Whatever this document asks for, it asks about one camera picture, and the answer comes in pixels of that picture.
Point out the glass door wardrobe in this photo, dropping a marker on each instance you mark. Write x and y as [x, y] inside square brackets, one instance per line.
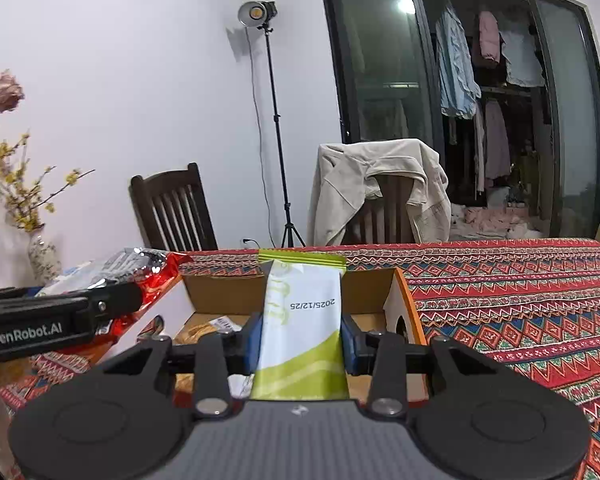
[375, 60]

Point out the red cardboard box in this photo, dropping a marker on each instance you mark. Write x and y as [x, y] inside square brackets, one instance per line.
[370, 295]

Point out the white blouse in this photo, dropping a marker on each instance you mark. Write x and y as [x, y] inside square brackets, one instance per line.
[522, 55]

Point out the pink hanging garment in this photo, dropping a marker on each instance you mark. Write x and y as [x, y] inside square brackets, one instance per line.
[487, 40]

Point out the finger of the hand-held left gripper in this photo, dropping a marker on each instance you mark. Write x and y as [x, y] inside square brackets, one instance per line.
[115, 300]

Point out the wooden chair under jacket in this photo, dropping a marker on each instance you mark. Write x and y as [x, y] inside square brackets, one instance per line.
[390, 210]

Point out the studio light on stand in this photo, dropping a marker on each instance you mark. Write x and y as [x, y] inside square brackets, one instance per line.
[257, 12]

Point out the beige jacket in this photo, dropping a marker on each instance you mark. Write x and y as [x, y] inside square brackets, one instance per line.
[345, 180]

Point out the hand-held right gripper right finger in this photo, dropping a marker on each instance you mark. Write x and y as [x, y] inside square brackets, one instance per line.
[349, 345]

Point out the red snack packet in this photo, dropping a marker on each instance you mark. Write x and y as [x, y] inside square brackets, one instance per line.
[155, 270]

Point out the dark wooden chair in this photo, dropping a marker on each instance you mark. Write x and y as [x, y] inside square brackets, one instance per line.
[175, 185]

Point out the green white snack packet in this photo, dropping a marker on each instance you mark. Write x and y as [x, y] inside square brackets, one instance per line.
[300, 310]

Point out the pale pink hanging clothes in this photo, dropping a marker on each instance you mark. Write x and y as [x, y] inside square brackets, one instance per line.
[497, 140]

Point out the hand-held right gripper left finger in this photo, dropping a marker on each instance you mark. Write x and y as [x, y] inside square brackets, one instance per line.
[254, 342]

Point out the pink roses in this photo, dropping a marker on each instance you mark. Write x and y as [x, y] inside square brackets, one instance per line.
[5, 95]

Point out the light blue shirt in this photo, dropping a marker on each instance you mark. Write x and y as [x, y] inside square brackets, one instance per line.
[455, 70]

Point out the small floral vase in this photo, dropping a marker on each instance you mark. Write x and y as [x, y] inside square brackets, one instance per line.
[44, 260]

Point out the yellow flower branches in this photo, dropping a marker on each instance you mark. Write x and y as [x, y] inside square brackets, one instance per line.
[17, 180]

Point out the pile of pink clothes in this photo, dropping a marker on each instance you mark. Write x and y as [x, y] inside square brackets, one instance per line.
[485, 217]

